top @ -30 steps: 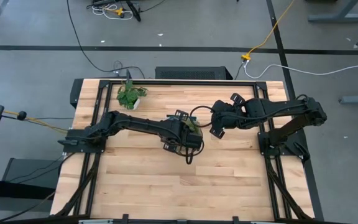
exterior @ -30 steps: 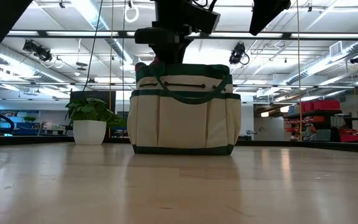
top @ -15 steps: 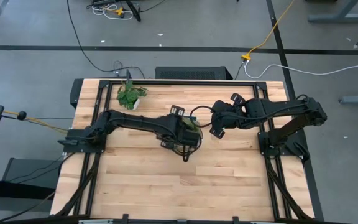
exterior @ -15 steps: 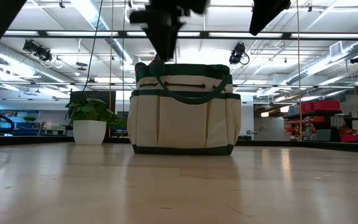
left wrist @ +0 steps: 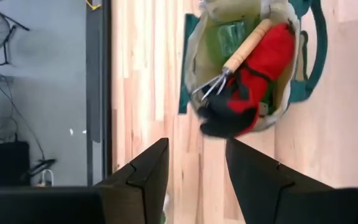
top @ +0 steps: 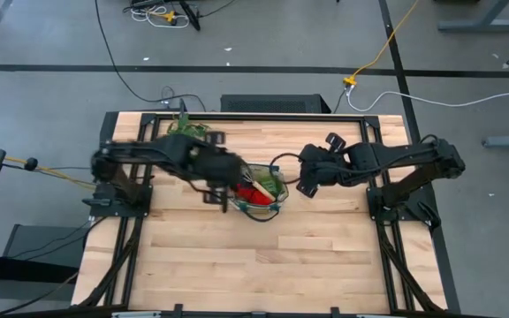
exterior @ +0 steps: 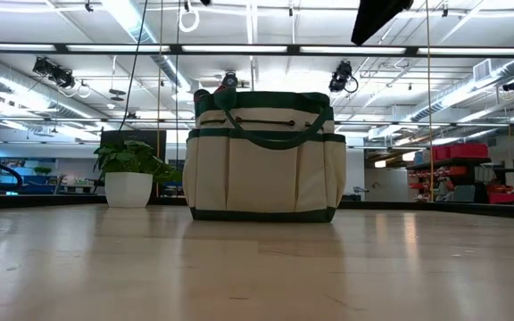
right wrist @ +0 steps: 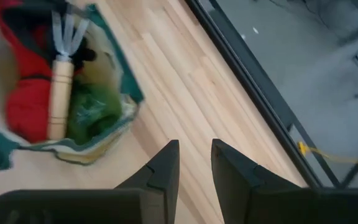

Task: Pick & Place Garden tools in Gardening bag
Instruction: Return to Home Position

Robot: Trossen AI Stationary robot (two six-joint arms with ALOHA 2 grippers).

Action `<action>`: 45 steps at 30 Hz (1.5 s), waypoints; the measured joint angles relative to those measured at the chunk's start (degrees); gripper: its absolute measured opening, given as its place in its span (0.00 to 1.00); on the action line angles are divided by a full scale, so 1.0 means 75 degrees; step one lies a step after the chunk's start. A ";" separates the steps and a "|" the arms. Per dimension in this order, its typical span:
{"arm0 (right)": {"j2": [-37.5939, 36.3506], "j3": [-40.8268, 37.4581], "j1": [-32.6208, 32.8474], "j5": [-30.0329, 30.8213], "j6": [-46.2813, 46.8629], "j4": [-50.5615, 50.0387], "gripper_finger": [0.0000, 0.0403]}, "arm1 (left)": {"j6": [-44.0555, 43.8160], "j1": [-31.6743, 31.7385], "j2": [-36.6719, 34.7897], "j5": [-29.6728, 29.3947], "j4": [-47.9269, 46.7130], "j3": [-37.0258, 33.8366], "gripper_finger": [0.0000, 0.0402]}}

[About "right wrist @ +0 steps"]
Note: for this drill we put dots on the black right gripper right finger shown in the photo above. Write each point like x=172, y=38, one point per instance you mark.
x=244, y=193

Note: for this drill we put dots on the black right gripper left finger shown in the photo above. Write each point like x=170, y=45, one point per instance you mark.
x=154, y=193

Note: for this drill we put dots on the green transparent spray bottle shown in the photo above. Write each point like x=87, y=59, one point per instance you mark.
x=95, y=109

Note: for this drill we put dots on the cream gardening bag green trim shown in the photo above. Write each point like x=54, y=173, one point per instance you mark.
x=126, y=81

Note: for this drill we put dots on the red black gardening glove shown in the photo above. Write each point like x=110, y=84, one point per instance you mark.
x=26, y=102

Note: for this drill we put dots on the black table edge frame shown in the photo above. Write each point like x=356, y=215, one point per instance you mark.
x=253, y=87

